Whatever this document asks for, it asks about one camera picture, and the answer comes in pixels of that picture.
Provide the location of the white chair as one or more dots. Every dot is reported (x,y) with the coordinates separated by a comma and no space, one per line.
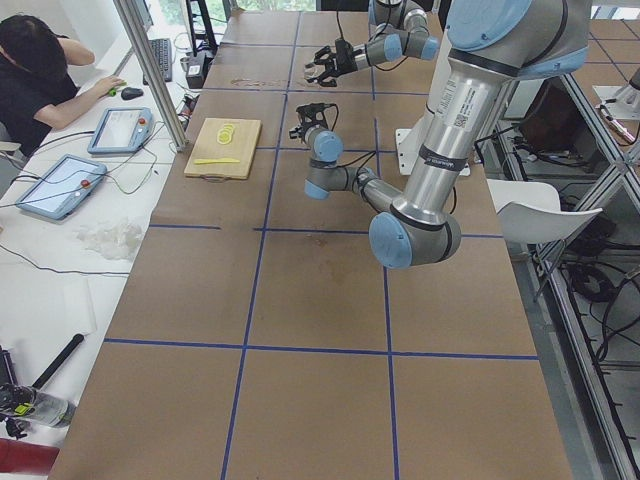
(530,212)

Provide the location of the right teach pendant tablet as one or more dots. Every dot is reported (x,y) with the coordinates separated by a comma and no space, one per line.
(121,131)

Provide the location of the seated person black shirt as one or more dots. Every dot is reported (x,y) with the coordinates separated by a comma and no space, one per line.
(37,93)

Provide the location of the clear plastic bottle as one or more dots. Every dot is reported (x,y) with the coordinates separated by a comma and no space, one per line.
(35,406)

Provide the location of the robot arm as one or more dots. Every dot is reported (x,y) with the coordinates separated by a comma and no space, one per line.
(401,30)
(490,43)

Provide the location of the left teach pendant tablet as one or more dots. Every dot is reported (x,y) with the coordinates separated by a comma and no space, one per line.
(62,188)

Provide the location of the yellow plastic knife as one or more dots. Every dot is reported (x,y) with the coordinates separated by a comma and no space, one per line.
(211,161)

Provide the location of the black keyboard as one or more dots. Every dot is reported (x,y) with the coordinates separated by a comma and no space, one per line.
(161,49)

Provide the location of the crumpled white tissue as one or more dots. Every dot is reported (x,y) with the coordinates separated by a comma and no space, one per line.
(113,241)

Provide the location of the white foam strip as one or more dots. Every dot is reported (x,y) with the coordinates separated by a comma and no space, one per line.
(77,311)

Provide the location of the black stick handle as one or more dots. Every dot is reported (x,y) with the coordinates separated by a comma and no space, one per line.
(58,361)

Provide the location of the black computer mouse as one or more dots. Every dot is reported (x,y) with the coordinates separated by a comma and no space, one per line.
(130,93)

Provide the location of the front lemon slice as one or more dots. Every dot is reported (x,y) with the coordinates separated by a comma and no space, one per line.
(222,138)

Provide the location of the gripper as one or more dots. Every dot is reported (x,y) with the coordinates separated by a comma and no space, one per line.
(300,131)
(334,65)

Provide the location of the black box with label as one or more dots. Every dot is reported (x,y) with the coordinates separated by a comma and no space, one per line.
(196,71)

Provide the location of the teach pendant tablet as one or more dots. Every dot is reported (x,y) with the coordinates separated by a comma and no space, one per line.
(62,188)
(121,131)

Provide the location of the aluminium frame post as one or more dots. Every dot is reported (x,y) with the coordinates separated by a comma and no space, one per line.
(133,26)

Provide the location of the bamboo cutting board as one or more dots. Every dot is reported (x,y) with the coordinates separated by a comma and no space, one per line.
(244,142)

